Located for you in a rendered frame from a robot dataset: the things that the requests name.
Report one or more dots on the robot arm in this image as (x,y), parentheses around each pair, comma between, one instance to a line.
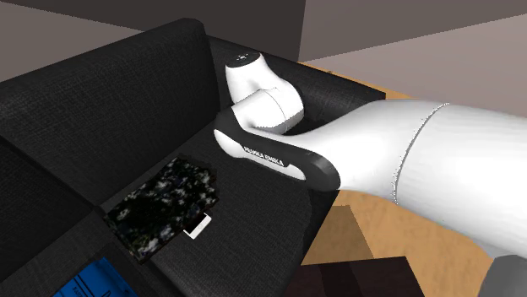
(411,148)

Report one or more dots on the white smartphone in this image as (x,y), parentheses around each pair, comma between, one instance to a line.
(198,226)

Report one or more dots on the black white speckled book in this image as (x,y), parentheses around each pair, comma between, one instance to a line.
(164,205)

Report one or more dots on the dark brown robot stand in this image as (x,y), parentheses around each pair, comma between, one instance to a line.
(362,279)

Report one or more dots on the blue book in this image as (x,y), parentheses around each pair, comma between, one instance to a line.
(94,281)

